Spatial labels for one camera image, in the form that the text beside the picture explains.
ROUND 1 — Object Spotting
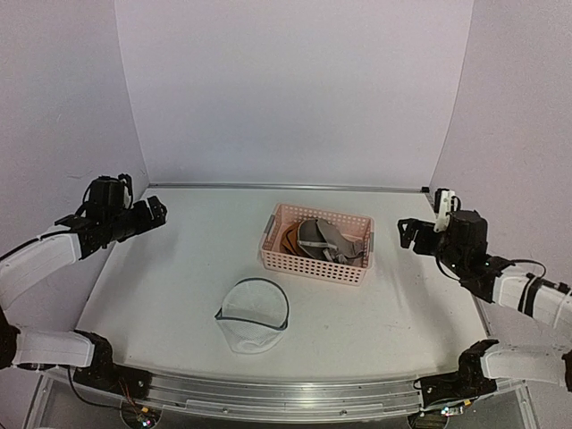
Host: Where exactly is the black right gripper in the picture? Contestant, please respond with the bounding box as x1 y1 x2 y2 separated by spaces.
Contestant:
398 220 467 277

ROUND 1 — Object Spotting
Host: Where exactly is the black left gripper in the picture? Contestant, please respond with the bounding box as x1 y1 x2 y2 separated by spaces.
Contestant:
105 195 166 242

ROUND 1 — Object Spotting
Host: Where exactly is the grey bra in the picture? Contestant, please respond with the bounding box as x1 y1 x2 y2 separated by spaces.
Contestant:
298 218 366 265

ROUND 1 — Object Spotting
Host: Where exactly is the orange black bra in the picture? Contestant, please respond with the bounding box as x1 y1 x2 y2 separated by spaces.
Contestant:
280 223 307 257

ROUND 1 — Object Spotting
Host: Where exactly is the white mesh laundry bag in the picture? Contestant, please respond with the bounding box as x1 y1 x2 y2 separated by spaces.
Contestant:
214 277 290 355

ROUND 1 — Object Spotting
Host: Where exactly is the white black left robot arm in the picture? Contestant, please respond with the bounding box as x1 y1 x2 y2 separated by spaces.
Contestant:
1 196 167 399

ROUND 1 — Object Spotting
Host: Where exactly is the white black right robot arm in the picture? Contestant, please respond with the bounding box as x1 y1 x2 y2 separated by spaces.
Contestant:
398 211 571 409

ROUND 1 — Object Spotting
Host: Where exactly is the pink perforated plastic basket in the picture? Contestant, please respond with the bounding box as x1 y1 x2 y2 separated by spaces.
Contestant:
260 203 374 286

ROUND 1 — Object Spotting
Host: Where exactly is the aluminium rail at table back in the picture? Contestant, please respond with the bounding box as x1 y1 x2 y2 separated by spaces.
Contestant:
148 182 430 194

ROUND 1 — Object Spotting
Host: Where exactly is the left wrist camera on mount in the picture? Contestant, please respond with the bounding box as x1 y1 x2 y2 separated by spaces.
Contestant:
82 172 134 220

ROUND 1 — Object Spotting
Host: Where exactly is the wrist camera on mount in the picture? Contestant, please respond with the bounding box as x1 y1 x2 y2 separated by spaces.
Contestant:
82 172 134 220
433 188 488 255

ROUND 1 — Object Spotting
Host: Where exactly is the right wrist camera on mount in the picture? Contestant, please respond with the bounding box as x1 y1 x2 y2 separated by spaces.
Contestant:
433 188 488 255

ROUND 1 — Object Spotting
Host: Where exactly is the aluminium front rail frame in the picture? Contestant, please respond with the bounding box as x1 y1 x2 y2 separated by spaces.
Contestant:
24 366 538 428

